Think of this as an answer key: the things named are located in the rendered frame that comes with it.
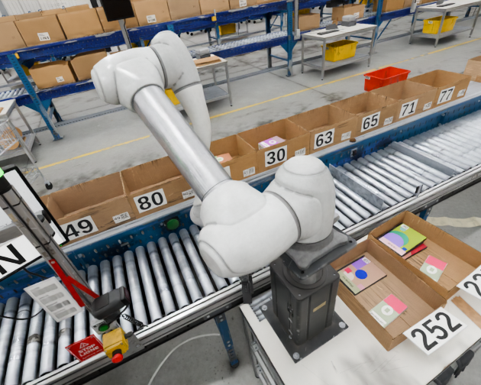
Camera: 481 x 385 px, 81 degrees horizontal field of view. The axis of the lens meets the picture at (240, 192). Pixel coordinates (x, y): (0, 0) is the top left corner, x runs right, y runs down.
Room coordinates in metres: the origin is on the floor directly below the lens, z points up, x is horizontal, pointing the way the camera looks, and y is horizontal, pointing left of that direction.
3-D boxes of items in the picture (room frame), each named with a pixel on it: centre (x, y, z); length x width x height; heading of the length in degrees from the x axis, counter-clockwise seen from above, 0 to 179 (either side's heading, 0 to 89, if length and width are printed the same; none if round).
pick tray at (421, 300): (0.64, -0.51, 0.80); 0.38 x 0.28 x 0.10; 21
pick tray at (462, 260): (0.79, -0.79, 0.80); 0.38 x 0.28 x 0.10; 25
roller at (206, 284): (1.00, 0.29, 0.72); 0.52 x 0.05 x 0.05; 21
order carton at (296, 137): (1.69, -0.26, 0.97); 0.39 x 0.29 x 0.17; 111
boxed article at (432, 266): (0.70, -0.79, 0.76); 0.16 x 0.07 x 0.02; 129
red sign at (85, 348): (0.55, 0.63, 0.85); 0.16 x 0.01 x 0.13; 111
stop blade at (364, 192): (1.37, -0.71, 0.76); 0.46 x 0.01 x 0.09; 21
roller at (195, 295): (0.97, 0.35, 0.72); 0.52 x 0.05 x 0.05; 21
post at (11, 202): (0.60, 0.58, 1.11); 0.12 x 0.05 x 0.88; 111
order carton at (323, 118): (1.83, -0.63, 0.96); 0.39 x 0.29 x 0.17; 111
